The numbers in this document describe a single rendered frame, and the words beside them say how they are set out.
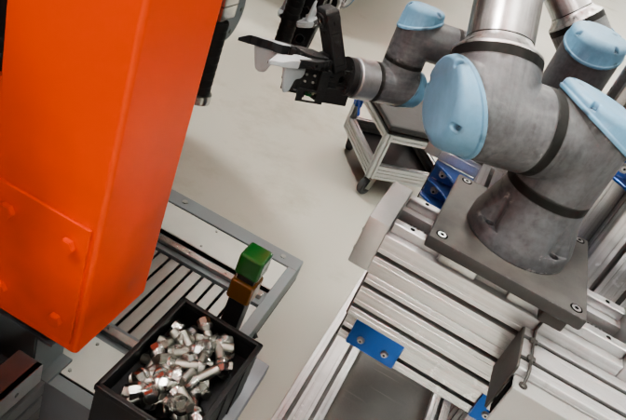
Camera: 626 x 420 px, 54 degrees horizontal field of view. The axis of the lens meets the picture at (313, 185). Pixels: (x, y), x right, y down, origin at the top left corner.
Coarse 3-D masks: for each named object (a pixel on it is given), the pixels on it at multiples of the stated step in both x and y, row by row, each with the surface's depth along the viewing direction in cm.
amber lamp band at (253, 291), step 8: (232, 280) 92; (240, 280) 92; (232, 288) 92; (240, 288) 92; (248, 288) 91; (256, 288) 92; (232, 296) 93; (240, 296) 92; (248, 296) 92; (248, 304) 93
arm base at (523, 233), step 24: (504, 192) 82; (528, 192) 79; (480, 216) 84; (504, 216) 81; (528, 216) 79; (552, 216) 78; (576, 216) 79; (480, 240) 83; (504, 240) 81; (528, 240) 80; (552, 240) 80; (576, 240) 83; (528, 264) 81; (552, 264) 81
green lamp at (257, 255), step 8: (248, 248) 91; (256, 248) 91; (264, 248) 92; (240, 256) 89; (248, 256) 89; (256, 256) 90; (264, 256) 90; (272, 256) 92; (240, 264) 90; (248, 264) 89; (256, 264) 89; (264, 264) 89; (240, 272) 91; (248, 272) 90; (256, 272) 89; (264, 272) 91; (256, 280) 90
